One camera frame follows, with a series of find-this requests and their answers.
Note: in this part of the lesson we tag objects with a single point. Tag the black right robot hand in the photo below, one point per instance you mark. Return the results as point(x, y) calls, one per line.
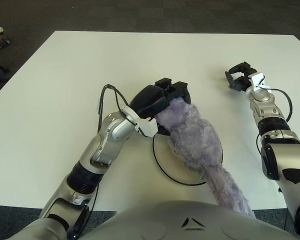
point(241, 82)

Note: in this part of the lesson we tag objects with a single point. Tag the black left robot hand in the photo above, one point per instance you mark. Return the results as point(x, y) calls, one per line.
point(150, 100)

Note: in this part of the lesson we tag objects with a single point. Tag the purple plush doll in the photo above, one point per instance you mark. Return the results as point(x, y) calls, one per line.
point(197, 140)

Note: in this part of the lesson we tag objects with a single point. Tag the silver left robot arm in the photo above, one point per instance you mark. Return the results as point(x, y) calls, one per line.
point(107, 142)

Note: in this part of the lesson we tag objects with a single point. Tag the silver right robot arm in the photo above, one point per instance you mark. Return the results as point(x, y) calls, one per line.
point(270, 110)

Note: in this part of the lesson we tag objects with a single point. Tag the white plate black rim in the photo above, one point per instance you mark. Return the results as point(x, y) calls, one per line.
point(165, 160)

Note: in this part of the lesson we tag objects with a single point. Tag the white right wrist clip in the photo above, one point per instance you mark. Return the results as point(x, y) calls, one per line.
point(256, 80)

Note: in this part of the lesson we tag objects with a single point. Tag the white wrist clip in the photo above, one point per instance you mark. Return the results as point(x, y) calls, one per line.
point(148, 127)
point(256, 80)

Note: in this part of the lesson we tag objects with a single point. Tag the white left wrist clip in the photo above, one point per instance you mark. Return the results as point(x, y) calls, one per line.
point(148, 127)

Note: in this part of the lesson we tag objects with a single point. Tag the silver robot torso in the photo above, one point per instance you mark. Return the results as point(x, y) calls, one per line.
point(152, 222)

